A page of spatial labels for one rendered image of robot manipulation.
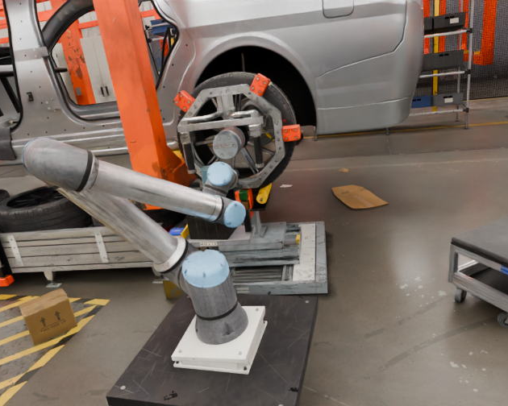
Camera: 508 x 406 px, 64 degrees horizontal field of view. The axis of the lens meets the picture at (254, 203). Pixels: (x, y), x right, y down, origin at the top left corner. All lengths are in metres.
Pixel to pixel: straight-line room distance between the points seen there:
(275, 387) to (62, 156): 0.89
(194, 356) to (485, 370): 1.12
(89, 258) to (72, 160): 1.67
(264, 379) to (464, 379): 0.82
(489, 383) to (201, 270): 1.15
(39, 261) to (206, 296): 1.79
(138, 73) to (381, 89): 1.36
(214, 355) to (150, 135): 1.23
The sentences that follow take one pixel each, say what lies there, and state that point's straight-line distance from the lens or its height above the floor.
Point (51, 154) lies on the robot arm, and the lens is 1.17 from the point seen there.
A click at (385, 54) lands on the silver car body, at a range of 2.54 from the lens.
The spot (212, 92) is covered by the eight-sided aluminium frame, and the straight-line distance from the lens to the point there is 2.13.
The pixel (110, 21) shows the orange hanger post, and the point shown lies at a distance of 2.23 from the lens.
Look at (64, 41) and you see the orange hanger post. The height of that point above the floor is 1.71.
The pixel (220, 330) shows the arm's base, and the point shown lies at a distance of 1.41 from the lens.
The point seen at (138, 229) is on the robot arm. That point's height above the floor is 0.77.
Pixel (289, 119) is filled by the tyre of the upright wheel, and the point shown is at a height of 0.91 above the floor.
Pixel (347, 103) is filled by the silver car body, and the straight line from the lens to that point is 2.54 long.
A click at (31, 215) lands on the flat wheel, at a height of 0.47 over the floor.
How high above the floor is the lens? 1.23
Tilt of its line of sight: 19 degrees down
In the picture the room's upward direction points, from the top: 8 degrees counter-clockwise
